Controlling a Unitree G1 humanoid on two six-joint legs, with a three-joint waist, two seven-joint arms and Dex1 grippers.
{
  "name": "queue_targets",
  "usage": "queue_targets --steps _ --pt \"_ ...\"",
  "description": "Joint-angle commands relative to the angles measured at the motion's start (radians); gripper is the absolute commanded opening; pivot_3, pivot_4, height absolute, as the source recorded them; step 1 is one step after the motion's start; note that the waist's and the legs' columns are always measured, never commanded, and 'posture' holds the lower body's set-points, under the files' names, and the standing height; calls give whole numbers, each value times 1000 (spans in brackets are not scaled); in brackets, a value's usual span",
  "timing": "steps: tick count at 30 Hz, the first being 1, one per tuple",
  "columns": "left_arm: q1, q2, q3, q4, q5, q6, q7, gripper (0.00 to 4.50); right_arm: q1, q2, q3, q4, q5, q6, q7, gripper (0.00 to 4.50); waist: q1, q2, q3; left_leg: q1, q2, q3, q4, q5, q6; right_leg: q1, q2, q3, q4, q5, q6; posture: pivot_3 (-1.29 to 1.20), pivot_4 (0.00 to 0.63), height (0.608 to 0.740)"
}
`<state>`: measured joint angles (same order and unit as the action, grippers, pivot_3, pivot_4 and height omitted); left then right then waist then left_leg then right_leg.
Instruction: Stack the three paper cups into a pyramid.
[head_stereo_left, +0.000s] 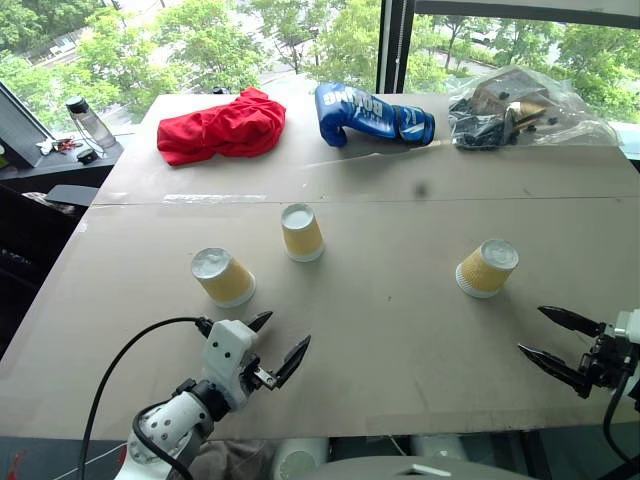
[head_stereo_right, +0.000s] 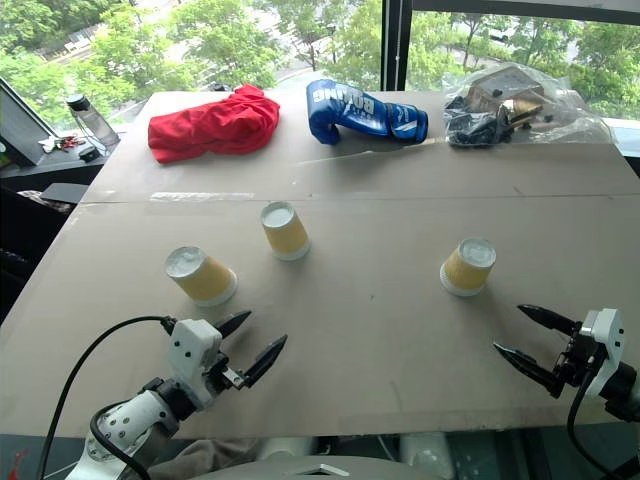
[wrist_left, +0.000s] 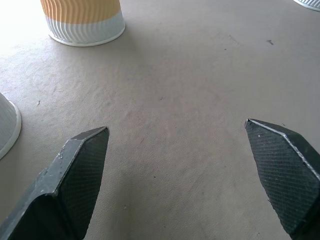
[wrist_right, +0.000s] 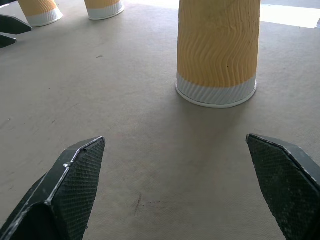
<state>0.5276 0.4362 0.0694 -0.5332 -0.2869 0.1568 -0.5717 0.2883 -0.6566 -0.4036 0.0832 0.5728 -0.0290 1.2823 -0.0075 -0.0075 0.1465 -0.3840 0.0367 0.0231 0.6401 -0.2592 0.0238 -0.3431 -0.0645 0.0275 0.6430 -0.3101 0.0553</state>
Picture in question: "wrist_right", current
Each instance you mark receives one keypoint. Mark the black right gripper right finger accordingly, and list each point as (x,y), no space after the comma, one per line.
(287,185)

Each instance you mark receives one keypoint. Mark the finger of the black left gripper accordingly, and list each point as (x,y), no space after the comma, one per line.
(12,24)
(5,41)

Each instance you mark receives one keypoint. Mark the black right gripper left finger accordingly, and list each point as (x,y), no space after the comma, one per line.
(67,190)

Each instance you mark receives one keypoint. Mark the yellow rippled paper cup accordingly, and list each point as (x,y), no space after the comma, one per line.
(105,8)
(217,50)
(42,11)

